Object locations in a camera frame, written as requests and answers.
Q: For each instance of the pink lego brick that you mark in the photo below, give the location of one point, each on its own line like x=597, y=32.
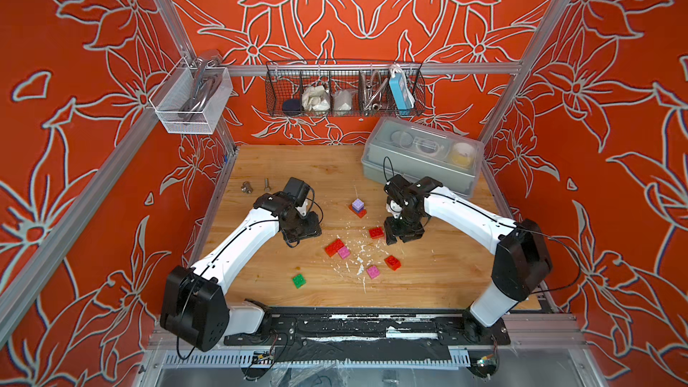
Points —
x=373, y=272
x=344, y=252

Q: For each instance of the black wire basket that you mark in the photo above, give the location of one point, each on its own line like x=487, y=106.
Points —
x=368, y=80

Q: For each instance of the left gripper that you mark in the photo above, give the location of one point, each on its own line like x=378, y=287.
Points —
x=314, y=228

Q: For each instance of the pink lego brick lower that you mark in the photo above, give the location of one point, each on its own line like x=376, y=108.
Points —
x=373, y=272

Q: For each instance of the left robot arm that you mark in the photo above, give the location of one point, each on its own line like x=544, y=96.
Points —
x=194, y=306

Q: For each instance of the pink lego brick left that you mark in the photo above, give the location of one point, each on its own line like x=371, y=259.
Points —
x=344, y=252

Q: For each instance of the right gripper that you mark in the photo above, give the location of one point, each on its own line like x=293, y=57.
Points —
x=391, y=231

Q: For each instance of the dark blue round object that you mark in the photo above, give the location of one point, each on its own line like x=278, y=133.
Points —
x=292, y=107

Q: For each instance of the metal bolt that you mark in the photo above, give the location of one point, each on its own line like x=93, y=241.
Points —
x=267, y=184

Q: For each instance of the blue white box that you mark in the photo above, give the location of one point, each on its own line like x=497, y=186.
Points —
x=401, y=93

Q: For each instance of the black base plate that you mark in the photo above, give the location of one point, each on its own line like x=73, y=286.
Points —
x=444, y=327

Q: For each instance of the lilac lego brick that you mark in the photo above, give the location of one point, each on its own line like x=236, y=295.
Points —
x=358, y=204

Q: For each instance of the long red lego brick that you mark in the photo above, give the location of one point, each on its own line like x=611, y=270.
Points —
x=334, y=247

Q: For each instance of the metal tongs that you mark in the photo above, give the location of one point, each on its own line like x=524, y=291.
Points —
x=205, y=84

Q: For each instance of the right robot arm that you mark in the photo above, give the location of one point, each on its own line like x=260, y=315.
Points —
x=428, y=199

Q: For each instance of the clear plastic wall bin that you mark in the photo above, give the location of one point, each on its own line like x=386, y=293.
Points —
x=177, y=90

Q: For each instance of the clear plastic storage box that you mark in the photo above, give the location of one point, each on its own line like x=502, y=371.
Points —
x=415, y=151

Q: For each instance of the yellow tape roll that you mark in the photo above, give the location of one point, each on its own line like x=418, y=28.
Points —
x=462, y=155

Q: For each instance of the green lego brick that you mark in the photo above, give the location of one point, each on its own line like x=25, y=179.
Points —
x=299, y=281

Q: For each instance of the white crumpled cloth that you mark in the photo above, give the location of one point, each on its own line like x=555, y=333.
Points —
x=316, y=100

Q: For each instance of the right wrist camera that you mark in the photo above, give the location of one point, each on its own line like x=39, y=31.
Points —
x=393, y=208

